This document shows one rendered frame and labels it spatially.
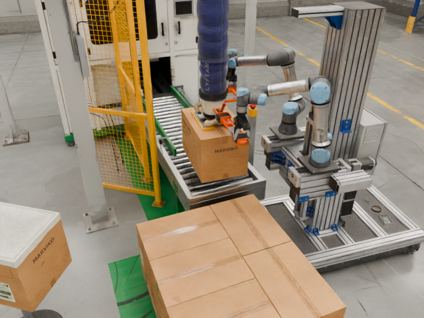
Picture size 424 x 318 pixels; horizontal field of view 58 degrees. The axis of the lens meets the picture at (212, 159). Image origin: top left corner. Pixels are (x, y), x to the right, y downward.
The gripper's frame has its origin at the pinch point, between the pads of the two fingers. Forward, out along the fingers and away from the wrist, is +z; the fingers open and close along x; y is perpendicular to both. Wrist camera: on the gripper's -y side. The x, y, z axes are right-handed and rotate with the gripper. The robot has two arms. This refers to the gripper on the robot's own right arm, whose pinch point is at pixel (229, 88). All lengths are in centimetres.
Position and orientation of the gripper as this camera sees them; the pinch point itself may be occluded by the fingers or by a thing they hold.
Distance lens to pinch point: 348.0
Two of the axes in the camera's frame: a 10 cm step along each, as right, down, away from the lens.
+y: 3.1, 5.0, -8.1
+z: 0.0, 8.5, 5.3
